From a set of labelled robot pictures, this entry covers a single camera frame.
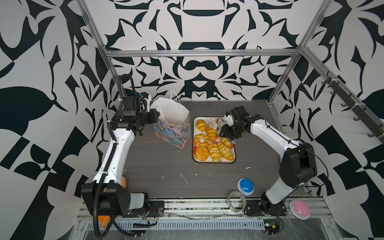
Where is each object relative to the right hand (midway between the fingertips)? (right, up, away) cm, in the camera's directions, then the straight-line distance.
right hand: (223, 133), depth 87 cm
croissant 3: (+3, -6, +8) cm, 11 cm away
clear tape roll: (0, -33, -14) cm, 35 cm away
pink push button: (+35, -36, -13) cm, 51 cm away
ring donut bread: (-14, -7, +9) cm, 18 cm away
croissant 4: (-5, -11, +2) cm, 12 cm away
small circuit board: (+19, -43, -16) cm, 50 cm away
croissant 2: (-5, -1, +9) cm, 11 cm away
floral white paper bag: (-27, +4, -11) cm, 29 cm away
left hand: (-35, +13, -10) cm, 39 cm away
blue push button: (+10, -27, -8) cm, 30 cm away
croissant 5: (+2, -11, +2) cm, 11 cm away
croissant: (-12, +4, +15) cm, 19 cm away
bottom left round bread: (-12, -12, +2) cm, 17 cm away
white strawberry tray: (-15, -1, +16) cm, 22 cm away
